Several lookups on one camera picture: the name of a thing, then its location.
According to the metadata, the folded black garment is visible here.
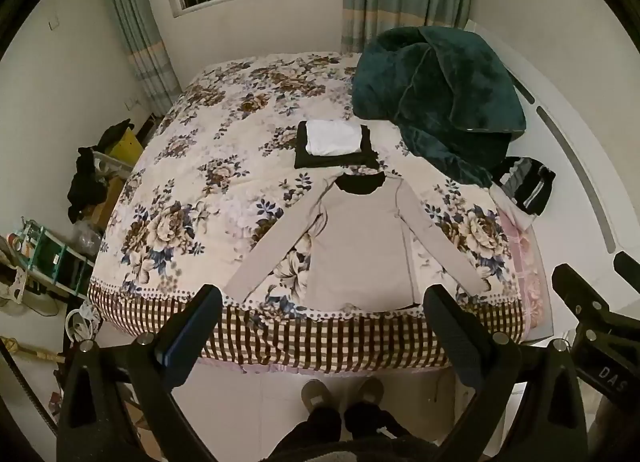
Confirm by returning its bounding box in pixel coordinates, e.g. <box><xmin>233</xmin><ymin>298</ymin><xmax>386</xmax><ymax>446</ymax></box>
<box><xmin>293</xmin><ymin>121</ymin><xmax>381</xmax><ymax>170</ymax></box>

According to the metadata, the beige long-sleeve shirt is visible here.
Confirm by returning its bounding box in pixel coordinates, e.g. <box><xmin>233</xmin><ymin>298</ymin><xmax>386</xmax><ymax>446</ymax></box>
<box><xmin>224</xmin><ymin>168</ymin><xmax>493</xmax><ymax>312</ymax></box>

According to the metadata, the black white striped garment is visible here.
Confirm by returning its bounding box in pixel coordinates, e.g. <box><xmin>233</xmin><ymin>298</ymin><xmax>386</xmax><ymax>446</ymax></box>
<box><xmin>492</xmin><ymin>155</ymin><xmax>557</xmax><ymax>216</ymax></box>

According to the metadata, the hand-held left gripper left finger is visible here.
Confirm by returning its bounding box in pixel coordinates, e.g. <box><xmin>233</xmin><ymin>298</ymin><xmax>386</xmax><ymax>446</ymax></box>
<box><xmin>56</xmin><ymin>283</ymin><xmax>223</xmax><ymax>462</ymax></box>

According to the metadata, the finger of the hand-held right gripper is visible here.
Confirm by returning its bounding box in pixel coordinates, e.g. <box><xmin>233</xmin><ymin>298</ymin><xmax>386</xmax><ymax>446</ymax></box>
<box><xmin>613</xmin><ymin>251</ymin><xmax>640</xmax><ymax>279</ymax></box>
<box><xmin>552</xmin><ymin>263</ymin><xmax>622</xmax><ymax>324</ymax></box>

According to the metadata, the clear plastic bag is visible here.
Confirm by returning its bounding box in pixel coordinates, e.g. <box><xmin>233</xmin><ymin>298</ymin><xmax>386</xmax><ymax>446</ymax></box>
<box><xmin>74</xmin><ymin>219</ymin><xmax>104</xmax><ymax>257</ymax></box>

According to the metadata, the cardboard box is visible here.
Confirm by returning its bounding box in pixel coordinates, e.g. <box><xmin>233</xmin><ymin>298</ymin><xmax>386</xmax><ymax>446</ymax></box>
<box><xmin>82</xmin><ymin>176</ymin><xmax>125</xmax><ymax>224</ymax></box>

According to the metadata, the dark green plush blanket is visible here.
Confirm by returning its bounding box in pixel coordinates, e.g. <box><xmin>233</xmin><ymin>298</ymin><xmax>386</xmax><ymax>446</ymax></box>
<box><xmin>351</xmin><ymin>26</ymin><xmax>527</xmax><ymax>188</ymax></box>

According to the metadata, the person's right leg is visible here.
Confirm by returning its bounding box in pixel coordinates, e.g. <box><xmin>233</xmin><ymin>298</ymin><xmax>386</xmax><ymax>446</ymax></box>
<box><xmin>344</xmin><ymin>403</ymin><xmax>423</xmax><ymax>443</ymax></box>

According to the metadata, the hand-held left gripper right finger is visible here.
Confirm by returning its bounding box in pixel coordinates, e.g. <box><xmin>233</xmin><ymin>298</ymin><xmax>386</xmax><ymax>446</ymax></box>
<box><xmin>422</xmin><ymin>283</ymin><xmax>589</xmax><ymax>462</ymax></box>

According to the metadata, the folded white garment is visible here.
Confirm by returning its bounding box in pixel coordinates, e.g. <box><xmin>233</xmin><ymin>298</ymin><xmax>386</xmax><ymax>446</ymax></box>
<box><xmin>305</xmin><ymin>119</ymin><xmax>362</xmax><ymax>157</ymax></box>

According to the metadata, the white bed headboard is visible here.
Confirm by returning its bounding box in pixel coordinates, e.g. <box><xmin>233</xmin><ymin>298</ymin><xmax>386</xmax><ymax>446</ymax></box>
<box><xmin>462</xmin><ymin>17</ymin><xmax>640</xmax><ymax>343</ymax></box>

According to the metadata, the person's left shoe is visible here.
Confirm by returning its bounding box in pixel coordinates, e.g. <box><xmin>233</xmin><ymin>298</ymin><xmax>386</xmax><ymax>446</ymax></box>
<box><xmin>300</xmin><ymin>378</ymin><xmax>342</xmax><ymax>414</ymax></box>

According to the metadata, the pink patterned blanket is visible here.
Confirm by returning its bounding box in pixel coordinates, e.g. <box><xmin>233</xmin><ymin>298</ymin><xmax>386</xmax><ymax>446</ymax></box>
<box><xmin>491</xmin><ymin>186</ymin><xmax>552</xmax><ymax>335</ymax></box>

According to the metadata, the floral bed blanket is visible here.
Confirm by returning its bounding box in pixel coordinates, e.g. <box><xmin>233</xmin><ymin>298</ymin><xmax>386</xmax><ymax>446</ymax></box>
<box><xmin>86</xmin><ymin>51</ymin><xmax>551</xmax><ymax>375</ymax></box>

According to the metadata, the person's shoe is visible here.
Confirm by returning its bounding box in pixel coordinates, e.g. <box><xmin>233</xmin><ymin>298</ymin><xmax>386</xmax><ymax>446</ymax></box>
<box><xmin>300</xmin><ymin>378</ymin><xmax>342</xmax><ymax>414</ymax></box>
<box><xmin>350</xmin><ymin>376</ymin><xmax>385</xmax><ymax>411</ymax></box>

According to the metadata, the green storage shelf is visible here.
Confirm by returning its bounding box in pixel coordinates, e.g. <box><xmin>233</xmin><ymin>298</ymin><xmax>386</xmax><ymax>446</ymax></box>
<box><xmin>19</xmin><ymin>223</ymin><xmax>97</xmax><ymax>299</ymax></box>

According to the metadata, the wooden broom stick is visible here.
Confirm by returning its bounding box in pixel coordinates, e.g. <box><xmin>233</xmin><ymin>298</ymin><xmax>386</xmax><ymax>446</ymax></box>
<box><xmin>0</xmin><ymin>336</ymin><xmax>67</xmax><ymax>365</ymax></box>

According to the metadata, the person's right shoe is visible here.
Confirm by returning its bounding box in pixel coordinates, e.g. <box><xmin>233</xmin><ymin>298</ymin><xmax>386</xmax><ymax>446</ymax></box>
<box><xmin>350</xmin><ymin>376</ymin><xmax>385</xmax><ymax>411</ymax></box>

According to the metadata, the person's leg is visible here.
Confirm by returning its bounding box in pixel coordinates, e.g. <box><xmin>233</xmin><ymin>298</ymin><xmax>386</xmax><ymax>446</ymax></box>
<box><xmin>290</xmin><ymin>406</ymin><xmax>343</xmax><ymax>448</ymax></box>
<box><xmin>344</xmin><ymin>403</ymin><xmax>423</xmax><ymax>443</ymax></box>

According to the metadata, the person's left leg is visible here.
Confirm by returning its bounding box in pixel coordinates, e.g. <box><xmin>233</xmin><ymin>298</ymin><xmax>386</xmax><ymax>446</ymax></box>
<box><xmin>290</xmin><ymin>406</ymin><xmax>343</xmax><ymax>448</ymax></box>

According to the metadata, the yellow box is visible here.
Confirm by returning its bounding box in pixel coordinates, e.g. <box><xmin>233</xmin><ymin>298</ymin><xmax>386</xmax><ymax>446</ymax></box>
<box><xmin>111</xmin><ymin>129</ymin><xmax>149</xmax><ymax>170</ymax></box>

